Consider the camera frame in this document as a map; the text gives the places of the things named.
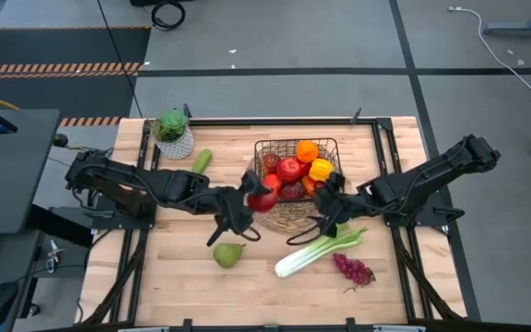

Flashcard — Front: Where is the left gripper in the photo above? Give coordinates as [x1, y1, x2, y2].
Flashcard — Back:
[206, 169, 271, 248]

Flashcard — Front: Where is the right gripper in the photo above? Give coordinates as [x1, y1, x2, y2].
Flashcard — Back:
[314, 171, 366, 237]

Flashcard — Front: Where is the red orange pepper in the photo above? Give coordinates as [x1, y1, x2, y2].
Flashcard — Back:
[301, 174, 322, 198]

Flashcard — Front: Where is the dark red apple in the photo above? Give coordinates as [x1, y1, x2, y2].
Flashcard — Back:
[246, 187, 279, 213]

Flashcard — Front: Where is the yellow bell pepper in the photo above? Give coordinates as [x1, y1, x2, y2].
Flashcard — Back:
[308, 158, 335, 183]

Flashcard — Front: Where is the small red apple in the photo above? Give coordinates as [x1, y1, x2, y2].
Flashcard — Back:
[263, 172, 284, 193]

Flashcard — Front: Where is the green pear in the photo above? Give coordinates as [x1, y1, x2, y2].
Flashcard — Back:
[212, 243, 247, 270]

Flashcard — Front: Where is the large red apple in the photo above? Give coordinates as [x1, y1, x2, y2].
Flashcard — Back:
[276, 157, 301, 184]

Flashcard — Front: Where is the orange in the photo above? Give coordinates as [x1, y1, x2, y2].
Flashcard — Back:
[295, 139, 320, 164]

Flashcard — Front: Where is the red yellow apple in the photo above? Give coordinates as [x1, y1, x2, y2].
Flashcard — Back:
[262, 151, 282, 174]

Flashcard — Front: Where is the green cucumber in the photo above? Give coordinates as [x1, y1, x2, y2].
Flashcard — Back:
[191, 148, 214, 175]

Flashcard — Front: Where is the celery stalk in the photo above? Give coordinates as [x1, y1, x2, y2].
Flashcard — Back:
[274, 223, 370, 279]

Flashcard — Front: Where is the round woven placemat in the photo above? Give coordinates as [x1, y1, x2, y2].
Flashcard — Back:
[246, 154, 346, 235]

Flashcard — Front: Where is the purple grape bunch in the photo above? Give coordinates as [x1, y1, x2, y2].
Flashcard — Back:
[332, 252, 377, 295]

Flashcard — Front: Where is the succulent in white patterned pot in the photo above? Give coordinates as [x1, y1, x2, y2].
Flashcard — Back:
[152, 109, 196, 161]

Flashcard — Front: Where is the white hand tool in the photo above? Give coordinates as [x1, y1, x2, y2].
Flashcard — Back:
[46, 239, 66, 274]

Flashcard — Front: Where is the dark grey desk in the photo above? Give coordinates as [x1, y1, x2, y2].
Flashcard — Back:
[0, 108, 62, 236]

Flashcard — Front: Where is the black hazard striped floor mat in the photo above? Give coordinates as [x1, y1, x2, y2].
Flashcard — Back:
[0, 25, 152, 128]

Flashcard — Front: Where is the black wire basket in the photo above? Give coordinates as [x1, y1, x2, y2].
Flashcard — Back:
[253, 136, 344, 208]

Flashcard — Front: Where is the black aluminium table frame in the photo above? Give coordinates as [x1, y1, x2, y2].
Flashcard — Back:
[75, 104, 483, 332]

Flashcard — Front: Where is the thin black cable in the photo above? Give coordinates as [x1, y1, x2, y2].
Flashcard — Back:
[95, 0, 146, 120]

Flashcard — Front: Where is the coiled black cable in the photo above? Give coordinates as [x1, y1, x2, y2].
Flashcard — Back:
[149, 0, 187, 32]

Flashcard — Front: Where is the white floor cable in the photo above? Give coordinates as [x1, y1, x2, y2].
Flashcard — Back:
[447, 5, 531, 93]

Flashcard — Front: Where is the grey desk leg frame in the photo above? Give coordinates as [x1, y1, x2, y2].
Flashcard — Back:
[482, 0, 531, 38]

